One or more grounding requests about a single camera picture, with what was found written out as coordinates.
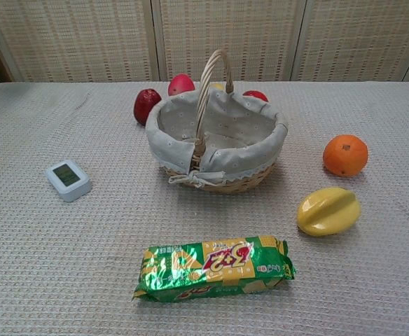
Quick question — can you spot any wicker basket with cloth liner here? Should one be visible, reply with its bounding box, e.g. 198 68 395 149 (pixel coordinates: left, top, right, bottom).
145 49 289 193

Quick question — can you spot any green cracker packet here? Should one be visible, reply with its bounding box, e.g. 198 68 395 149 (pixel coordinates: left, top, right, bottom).
131 235 297 303

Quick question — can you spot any yellow starfruit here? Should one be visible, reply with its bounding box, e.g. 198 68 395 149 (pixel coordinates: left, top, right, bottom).
296 187 361 239

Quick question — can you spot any small white digital clock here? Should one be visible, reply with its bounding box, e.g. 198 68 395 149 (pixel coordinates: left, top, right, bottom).
45 159 93 203

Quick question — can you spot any dark red apple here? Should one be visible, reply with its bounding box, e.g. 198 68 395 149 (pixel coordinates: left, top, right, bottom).
132 87 163 127

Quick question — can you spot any beige woven tablecloth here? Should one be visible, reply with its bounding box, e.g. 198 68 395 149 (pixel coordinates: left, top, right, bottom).
0 80 409 336

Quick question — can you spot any orange fruit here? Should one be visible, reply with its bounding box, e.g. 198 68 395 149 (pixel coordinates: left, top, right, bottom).
322 134 369 177

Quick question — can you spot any bright red fruit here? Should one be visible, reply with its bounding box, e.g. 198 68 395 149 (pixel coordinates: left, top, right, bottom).
242 90 270 103

